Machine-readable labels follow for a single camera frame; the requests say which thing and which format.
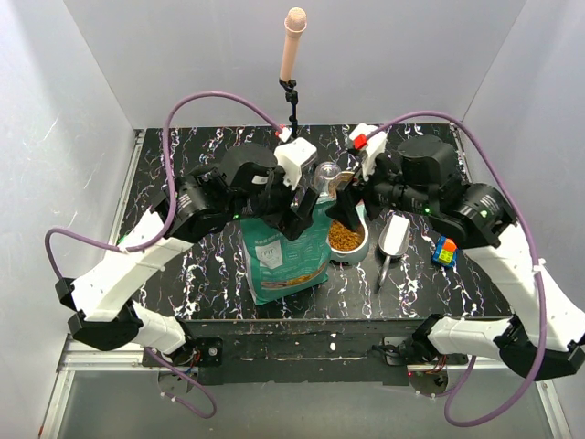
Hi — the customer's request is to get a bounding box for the teal double pet bowl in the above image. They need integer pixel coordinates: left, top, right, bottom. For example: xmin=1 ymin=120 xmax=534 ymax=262
xmin=327 ymin=202 xmax=369 ymax=265

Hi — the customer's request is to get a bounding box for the silver metal scoop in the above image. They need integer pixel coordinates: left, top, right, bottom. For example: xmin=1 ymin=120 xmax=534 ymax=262
xmin=378 ymin=214 xmax=410 ymax=288

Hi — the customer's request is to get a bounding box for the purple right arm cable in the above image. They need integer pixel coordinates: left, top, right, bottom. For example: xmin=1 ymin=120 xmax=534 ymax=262
xmin=365 ymin=110 xmax=548 ymax=427

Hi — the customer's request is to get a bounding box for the aluminium rail frame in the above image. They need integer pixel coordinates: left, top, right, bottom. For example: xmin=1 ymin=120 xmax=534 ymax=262
xmin=40 ymin=341 xmax=571 ymax=438

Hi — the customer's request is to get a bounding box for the blue yellow small toy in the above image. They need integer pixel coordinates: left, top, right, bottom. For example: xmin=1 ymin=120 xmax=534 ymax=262
xmin=431 ymin=236 xmax=458 ymax=268

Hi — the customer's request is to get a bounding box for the black tripod stand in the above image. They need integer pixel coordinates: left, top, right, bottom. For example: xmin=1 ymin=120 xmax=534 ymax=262
xmin=279 ymin=80 xmax=299 ymax=139

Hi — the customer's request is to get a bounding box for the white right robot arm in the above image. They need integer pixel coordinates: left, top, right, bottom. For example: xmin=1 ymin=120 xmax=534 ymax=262
xmin=327 ymin=134 xmax=584 ymax=380

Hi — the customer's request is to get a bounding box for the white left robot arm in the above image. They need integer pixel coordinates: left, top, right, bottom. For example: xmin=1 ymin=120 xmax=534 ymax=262
xmin=56 ymin=139 xmax=318 ymax=366

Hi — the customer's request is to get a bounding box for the green pet food bag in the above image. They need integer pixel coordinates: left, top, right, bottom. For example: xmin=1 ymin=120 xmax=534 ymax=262
xmin=239 ymin=162 xmax=356 ymax=306

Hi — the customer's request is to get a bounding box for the beige microphone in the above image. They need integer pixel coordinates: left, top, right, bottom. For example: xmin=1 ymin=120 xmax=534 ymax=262
xmin=279 ymin=7 xmax=307 ymax=82

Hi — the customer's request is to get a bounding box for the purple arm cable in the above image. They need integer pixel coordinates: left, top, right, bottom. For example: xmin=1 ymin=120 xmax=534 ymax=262
xmin=44 ymin=91 xmax=293 ymax=420
xmin=365 ymin=110 xmax=548 ymax=427

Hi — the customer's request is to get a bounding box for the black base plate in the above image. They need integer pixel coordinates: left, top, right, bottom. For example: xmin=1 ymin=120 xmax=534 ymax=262
xmin=141 ymin=319 xmax=453 ymax=386

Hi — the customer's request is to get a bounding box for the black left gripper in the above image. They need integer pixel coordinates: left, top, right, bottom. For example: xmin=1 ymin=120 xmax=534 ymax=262
xmin=230 ymin=165 xmax=319 ymax=239

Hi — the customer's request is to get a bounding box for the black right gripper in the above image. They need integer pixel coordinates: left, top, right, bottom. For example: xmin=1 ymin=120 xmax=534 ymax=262
xmin=324 ymin=147 xmax=436 ymax=233

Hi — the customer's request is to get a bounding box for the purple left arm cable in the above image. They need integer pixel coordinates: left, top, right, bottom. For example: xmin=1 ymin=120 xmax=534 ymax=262
xmin=44 ymin=91 xmax=293 ymax=420

